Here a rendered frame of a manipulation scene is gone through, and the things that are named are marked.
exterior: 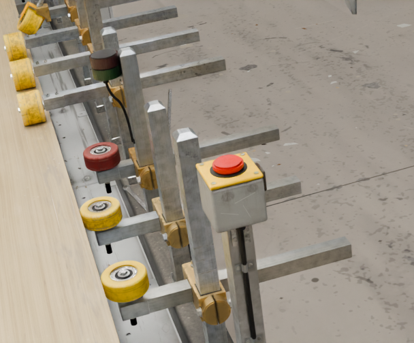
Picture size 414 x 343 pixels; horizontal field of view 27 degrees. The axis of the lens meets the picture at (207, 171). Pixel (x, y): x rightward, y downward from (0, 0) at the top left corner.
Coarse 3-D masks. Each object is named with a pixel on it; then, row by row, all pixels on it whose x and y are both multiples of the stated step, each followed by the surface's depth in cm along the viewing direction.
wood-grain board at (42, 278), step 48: (0, 0) 313; (0, 48) 264; (0, 96) 229; (0, 144) 201; (48, 144) 198; (0, 192) 180; (48, 192) 177; (0, 240) 163; (48, 240) 160; (0, 288) 148; (48, 288) 147; (96, 288) 145; (0, 336) 136; (48, 336) 135; (96, 336) 133
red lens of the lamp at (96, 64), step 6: (90, 54) 178; (90, 60) 177; (96, 60) 175; (102, 60) 175; (108, 60) 175; (114, 60) 176; (96, 66) 176; (102, 66) 175; (108, 66) 175; (114, 66) 176
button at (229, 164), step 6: (222, 156) 109; (228, 156) 109; (234, 156) 109; (216, 162) 108; (222, 162) 108; (228, 162) 108; (234, 162) 107; (240, 162) 107; (216, 168) 107; (222, 168) 107; (228, 168) 107; (234, 168) 107; (240, 168) 107; (228, 174) 107
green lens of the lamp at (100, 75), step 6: (120, 66) 178; (96, 72) 176; (102, 72) 176; (108, 72) 176; (114, 72) 177; (120, 72) 178; (96, 78) 177; (102, 78) 177; (108, 78) 177; (114, 78) 177
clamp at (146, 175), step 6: (132, 150) 196; (132, 156) 194; (138, 168) 188; (144, 168) 188; (150, 168) 188; (138, 174) 189; (144, 174) 187; (150, 174) 189; (138, 180) 188; (144, 180) 187; (150, 180) 188; (156, 180) 188; (144, 186) 188; (150, 186) 188; (156, 186) 189
